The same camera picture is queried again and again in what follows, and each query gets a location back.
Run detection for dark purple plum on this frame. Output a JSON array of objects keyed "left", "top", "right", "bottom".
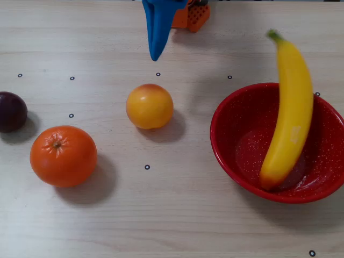
[{"left": 0, "top": 91, "right": 28, "bottom": 133}]

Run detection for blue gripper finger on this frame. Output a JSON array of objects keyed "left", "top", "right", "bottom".
[
  {"left": 144, "top": 12, "right": 156, "bottom": 62},
  {"left": 152, "top": 11, "right": 174, "bottom": 61}
]

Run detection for red speckled enamel bowl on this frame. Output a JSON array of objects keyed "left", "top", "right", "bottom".
[{"left": 210, "top": 82, "right": 344, "bottom": 204}]

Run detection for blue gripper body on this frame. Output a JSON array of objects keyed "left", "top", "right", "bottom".
[{"left": 141, "top": 0, "right": 189, "bottom": 13}]

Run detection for yellow orange peach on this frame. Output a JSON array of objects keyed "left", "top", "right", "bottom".
[{"left": 125, "top": 83, "right": 174, "bottom": 130}]

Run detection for orange fruit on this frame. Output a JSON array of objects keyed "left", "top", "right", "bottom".
[{"left": 30, "top": 125, "right": 98, "bottom": 188}]

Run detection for yellow plastic banana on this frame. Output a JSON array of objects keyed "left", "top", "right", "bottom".
[{"left": 259, "top": 28, "right": 314, "bottom": 191}]

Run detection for orange robot base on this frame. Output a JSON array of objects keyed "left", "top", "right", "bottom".
[{"left": 171, "top": 0, "right": 211, "bottom": 33}]

